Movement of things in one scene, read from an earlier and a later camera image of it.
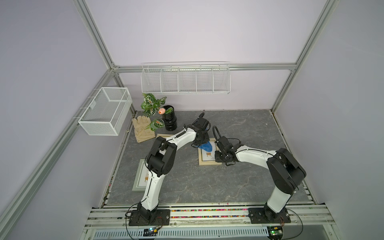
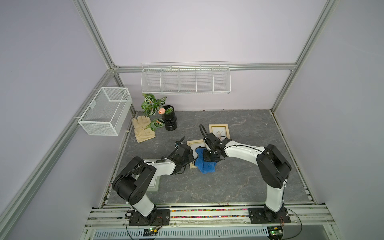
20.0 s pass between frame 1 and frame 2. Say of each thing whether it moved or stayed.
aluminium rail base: stayed
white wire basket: stayed
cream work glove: stayed
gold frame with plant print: moved
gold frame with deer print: moved
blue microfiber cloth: moved
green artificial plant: stayed
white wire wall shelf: stayed
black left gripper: moved
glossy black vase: stayed
